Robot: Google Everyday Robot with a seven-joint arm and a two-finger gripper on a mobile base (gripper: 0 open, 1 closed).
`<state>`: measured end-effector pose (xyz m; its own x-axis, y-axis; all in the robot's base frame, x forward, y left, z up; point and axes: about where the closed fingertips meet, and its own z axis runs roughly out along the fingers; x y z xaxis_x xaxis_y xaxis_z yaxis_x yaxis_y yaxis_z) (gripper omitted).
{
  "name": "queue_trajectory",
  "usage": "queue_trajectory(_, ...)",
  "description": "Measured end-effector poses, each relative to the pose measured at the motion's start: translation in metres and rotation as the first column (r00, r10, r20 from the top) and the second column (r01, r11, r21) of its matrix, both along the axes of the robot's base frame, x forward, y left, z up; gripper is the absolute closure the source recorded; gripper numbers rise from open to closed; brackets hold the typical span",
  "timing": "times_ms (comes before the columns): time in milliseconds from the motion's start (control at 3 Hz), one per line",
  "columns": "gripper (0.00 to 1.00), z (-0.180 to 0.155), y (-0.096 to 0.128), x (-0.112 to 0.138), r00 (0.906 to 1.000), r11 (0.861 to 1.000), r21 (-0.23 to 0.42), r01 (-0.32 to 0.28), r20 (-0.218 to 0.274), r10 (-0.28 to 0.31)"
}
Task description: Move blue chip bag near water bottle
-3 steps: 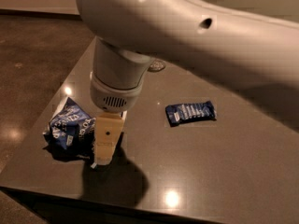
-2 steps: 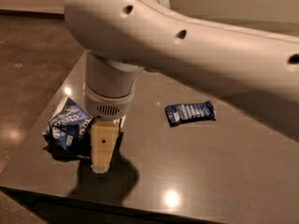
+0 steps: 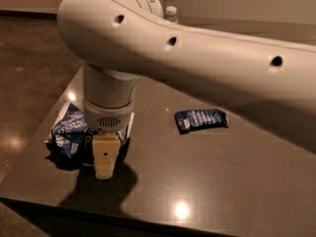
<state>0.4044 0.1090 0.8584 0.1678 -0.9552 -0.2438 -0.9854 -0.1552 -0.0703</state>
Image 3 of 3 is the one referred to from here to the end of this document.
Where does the white gripper with vent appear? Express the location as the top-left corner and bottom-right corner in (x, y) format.
(82, 98), (134, 180)

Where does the blue chip bag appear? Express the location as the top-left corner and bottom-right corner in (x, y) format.
(44, 102), (135, 167)

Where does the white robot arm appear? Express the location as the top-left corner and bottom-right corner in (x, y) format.
(57, 0), (316, 179)

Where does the clear plastic water bottle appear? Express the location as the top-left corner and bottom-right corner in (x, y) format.
(165, 6), (180, 24)

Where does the small dark blue snack packet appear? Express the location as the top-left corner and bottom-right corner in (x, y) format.
(175, 109), (229, 134)

